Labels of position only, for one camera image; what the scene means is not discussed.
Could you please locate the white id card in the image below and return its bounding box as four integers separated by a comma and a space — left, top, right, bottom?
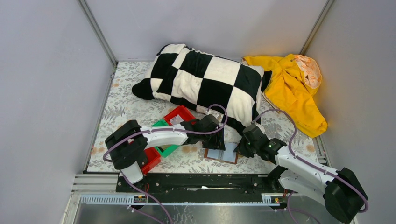
169, 114, 184, 125

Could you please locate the floral table mat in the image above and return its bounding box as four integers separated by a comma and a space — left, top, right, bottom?
86, 62, 318, 174

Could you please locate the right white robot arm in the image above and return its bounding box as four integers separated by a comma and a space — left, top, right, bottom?
236, 124, 368, 224

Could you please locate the black white checkered pillow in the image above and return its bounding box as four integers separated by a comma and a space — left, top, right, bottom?
132, 44, 264, 133

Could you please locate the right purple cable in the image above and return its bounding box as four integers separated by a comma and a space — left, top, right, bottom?
252, 108, 369, 224

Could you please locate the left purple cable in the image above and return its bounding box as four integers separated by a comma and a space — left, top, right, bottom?
102, 104, 229, 224

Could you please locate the green plastic bin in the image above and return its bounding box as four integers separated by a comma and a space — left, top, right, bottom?
153, 119, 179, 158

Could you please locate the red bin with black wallet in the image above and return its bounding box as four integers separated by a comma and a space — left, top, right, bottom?
141, 147, 161, 175

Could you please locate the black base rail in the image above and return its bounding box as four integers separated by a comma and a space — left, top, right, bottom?
115, 173, 291, 203

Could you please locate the brown leather card holder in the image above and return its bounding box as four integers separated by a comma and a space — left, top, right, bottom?
204, 142, 238, 164

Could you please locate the purple cable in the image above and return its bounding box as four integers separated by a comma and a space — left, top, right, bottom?
252, 108, 369, 224
102, 104, 229, 224

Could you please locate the yellow cloth garment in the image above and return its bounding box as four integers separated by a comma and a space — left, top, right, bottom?
242, 54, 328, 138

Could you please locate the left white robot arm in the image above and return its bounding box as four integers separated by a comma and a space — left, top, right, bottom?
103, 114, 225, 183

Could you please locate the red bin with card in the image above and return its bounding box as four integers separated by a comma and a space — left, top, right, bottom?
163, 105, 195, 126

